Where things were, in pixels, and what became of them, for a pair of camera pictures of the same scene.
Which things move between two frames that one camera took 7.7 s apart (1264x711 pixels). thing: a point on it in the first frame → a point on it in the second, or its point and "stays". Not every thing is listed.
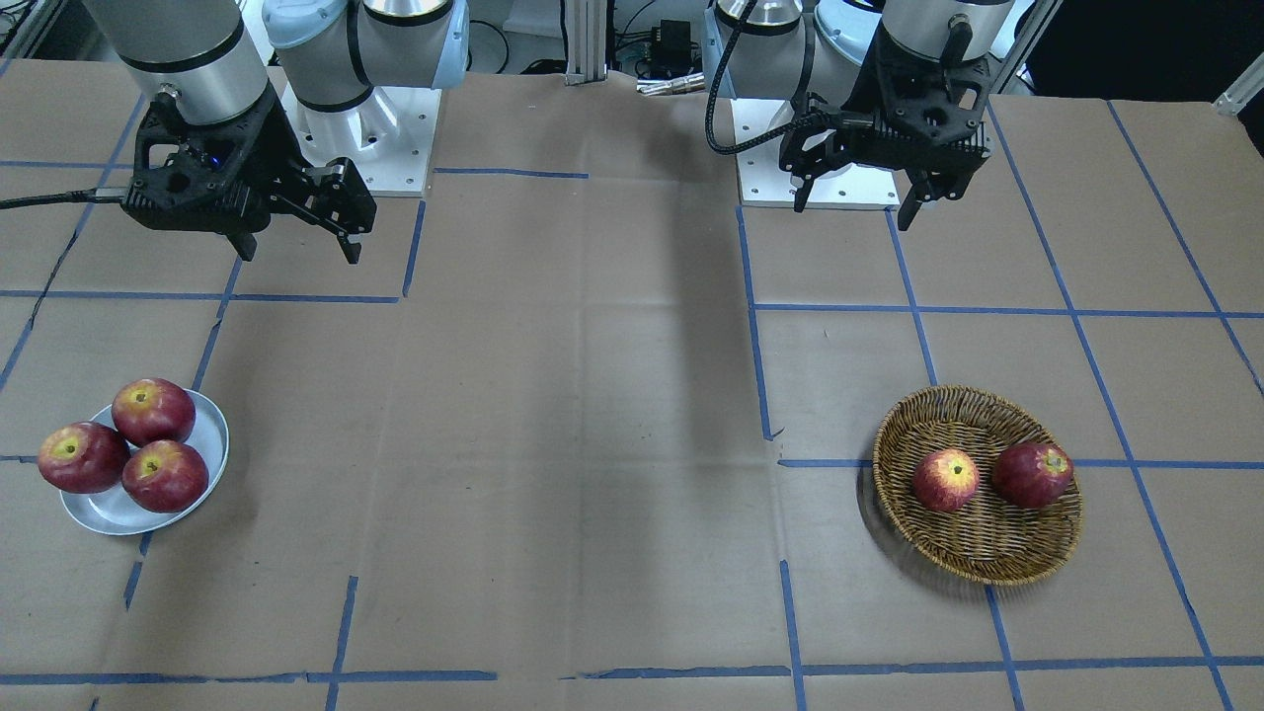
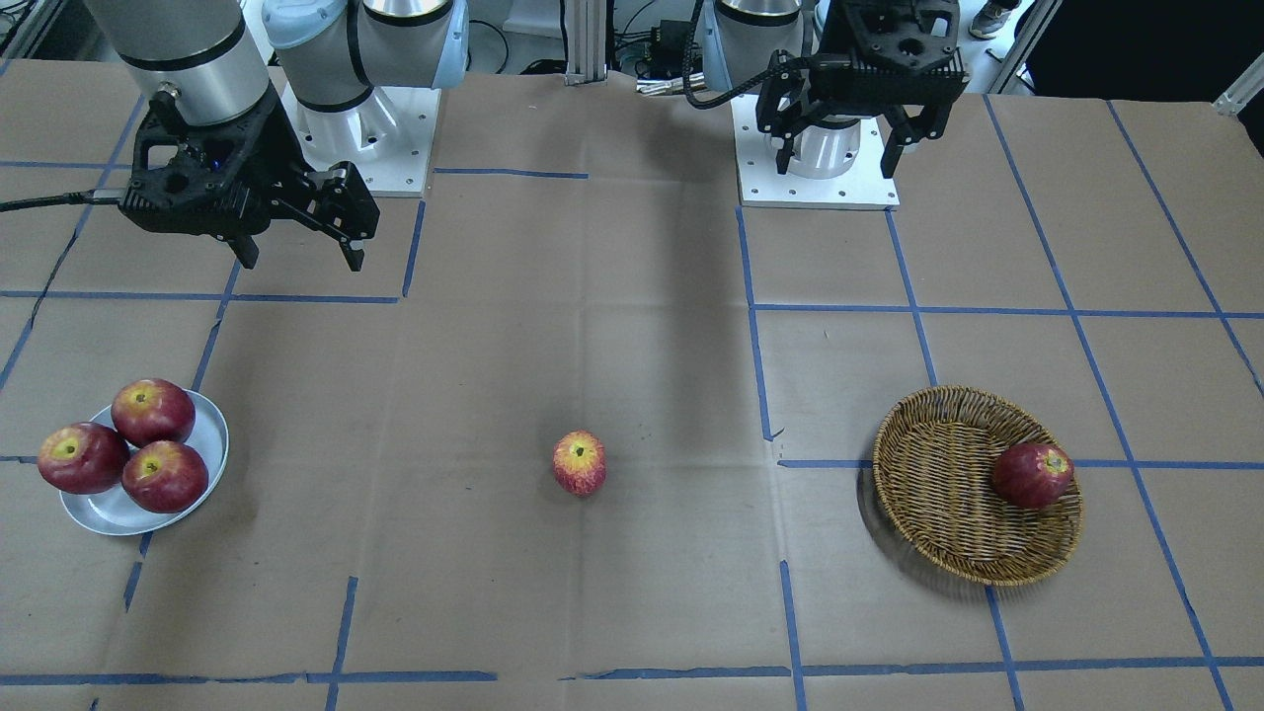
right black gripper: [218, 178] stays
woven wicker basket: [987, 541] stays
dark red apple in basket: [1032, 474] stays
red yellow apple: [946, 480] → [580, 463]
